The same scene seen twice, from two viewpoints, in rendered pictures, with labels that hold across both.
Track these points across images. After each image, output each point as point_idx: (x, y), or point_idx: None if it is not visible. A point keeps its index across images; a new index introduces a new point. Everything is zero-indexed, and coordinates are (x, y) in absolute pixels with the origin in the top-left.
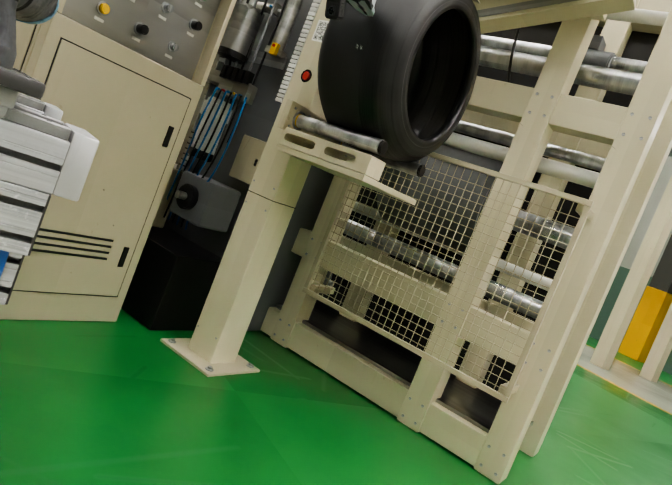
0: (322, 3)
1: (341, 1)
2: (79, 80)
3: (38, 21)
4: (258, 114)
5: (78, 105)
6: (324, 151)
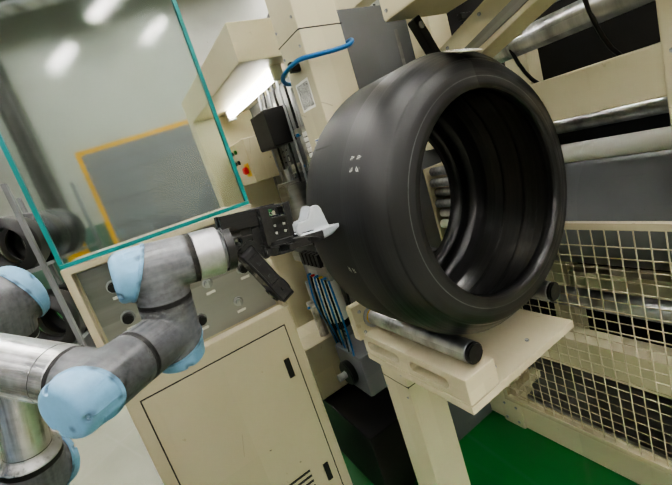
0: None
1: (270, 283)
2: (181, 410)
3: (67, 484)
4: None
5: (197, 425)
6: (411, 366)
